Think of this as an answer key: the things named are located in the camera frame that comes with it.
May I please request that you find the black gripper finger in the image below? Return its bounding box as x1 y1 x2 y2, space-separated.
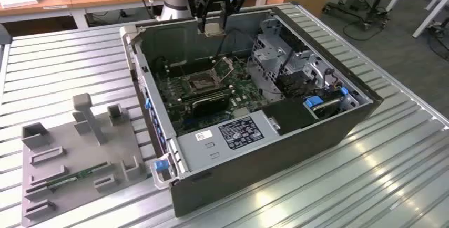
184 0 212 34
220 0 247 33

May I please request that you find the silver CPU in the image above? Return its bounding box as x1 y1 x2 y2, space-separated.
204 23 225 37

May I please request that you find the CPU socket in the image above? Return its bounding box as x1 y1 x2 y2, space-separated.
184 68 225 95

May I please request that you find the metal drive cage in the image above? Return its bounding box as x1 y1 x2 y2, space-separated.
250 17 338 100

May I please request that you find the green motherboard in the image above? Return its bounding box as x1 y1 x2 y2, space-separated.
153 54 272 137

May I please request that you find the black graphics card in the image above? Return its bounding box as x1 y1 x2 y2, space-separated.
189 93 231 118

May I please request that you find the hard disk in blue carrier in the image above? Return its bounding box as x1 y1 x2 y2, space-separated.
302 94 343 120

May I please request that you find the black plastic shroud box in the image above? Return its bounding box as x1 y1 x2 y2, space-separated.
262 98 319 136

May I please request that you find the grey power supply unit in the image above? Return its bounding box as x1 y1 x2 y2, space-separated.
173 110 282 173

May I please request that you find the black open PC case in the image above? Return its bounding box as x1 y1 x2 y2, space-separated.
119 1 384 218

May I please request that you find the grey parts rack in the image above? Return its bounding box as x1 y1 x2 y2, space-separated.
20 93 148 227

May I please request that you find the green RAM stick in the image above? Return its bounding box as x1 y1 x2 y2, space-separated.
45 161 108 190

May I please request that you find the coloured wire bundle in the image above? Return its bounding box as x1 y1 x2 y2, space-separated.
324 67 346 92

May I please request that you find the blue handle latch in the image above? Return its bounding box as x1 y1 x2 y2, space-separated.
152 160 169 173

